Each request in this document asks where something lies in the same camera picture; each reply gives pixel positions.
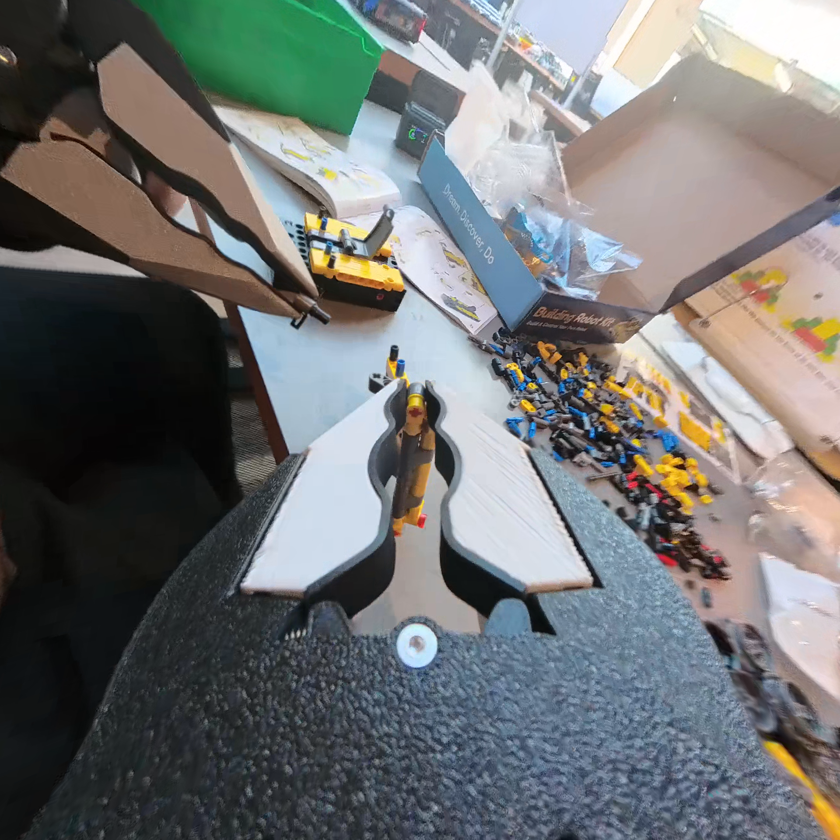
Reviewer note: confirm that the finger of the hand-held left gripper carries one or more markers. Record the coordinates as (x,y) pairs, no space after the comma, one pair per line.
(131,223)
(190,144)

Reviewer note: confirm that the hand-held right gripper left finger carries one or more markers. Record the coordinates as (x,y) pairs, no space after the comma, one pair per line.
(321,518)

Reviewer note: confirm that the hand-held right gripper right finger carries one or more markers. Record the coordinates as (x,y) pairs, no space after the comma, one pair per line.
(518,518)

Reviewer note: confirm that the yellow curved brick assembly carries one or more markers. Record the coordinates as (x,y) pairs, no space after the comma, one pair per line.
(415,426)

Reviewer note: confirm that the small grey black pin connector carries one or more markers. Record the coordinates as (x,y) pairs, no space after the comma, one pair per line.
(318,313)

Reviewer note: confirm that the grey desk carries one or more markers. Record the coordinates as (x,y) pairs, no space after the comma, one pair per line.
(328,367)

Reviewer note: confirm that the green plastic bin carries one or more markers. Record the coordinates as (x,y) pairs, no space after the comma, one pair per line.
(262,52)

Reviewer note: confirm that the thick instruction booklet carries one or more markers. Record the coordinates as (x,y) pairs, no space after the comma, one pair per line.
(308,157)

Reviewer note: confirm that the pile of small brick parts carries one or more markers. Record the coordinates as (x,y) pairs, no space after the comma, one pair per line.
(590,420)

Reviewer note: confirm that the yellow sticker sheet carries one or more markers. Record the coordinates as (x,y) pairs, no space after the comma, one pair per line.
(689,426)

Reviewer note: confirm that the yellow black brick block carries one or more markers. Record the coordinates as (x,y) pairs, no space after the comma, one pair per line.
(354,269)

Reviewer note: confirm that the small black display device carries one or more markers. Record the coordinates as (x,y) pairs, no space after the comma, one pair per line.
(417,134)

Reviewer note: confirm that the black tool case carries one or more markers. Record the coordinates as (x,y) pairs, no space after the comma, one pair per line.
(400,19)

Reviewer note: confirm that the white flat tray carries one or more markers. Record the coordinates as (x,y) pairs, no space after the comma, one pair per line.
(741,407)

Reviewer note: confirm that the open instruction sheet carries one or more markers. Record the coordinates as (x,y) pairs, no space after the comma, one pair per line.
(433,262)

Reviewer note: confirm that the open cardboard kit box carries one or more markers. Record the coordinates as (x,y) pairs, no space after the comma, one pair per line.
(472,216)

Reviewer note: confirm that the illustrated block poster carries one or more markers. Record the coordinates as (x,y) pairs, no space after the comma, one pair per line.
(781,308)

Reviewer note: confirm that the crumpled clear plastic bags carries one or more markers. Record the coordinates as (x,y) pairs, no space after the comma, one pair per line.
(544,177)

